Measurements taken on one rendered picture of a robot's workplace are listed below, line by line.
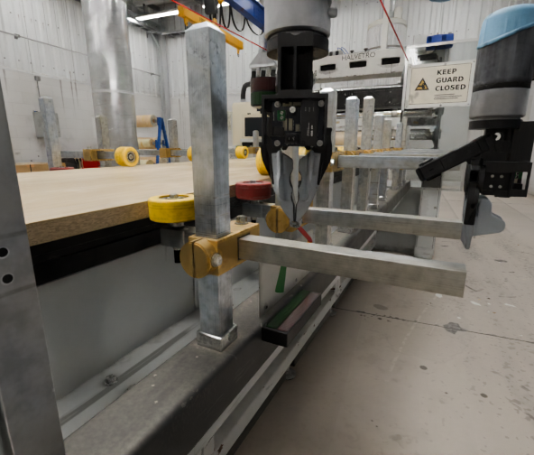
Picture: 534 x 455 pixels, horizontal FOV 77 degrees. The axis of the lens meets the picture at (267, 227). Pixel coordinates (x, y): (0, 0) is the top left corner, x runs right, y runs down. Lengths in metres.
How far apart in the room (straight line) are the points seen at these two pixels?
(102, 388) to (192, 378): 0.20
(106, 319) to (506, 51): 0.74
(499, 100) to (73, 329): 0.72
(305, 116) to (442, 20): 9.48
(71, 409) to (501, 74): 0.79
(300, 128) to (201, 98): 0.14
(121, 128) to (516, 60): 4.27
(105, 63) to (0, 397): 4.46
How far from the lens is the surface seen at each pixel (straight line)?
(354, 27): 9.98
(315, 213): 0.70
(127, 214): 0.56
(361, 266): 0.43
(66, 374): 0.64
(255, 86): 0.69
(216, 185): 0.45
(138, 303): 0.69
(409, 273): 0.42
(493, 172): 0.64
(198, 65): 0.46
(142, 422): 0.44
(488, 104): 0.63
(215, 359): 0.51
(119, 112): 4.60
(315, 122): 0.38
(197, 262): 0.45
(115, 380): 0.64
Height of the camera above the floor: 0.99
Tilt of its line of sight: 14 degrees down
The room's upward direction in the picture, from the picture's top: straight up
